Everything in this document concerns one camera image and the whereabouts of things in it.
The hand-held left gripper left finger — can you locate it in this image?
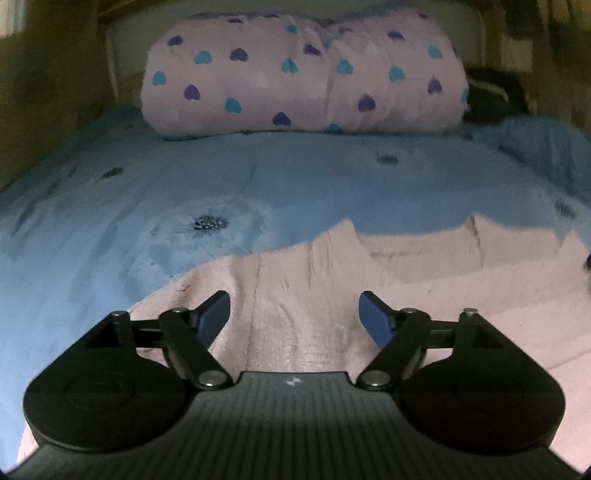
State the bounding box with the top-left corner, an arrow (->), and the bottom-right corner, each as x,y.
83,290 -> 235,391

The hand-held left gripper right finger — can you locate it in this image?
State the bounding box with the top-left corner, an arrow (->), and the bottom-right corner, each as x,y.
355,290 -> 507,391

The blue floral bedsheet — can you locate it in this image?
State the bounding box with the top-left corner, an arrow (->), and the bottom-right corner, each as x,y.
0,105 -> 591,462

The blue floral duvet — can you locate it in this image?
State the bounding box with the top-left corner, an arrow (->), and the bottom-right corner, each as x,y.
471,115 -> 591,206

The pink heart-print pillow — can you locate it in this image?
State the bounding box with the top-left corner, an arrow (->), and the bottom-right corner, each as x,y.
140,11 -> 470,140

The dark cloth with white strap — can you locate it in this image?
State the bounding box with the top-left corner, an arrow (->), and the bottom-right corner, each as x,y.
462,68 -> 533,126

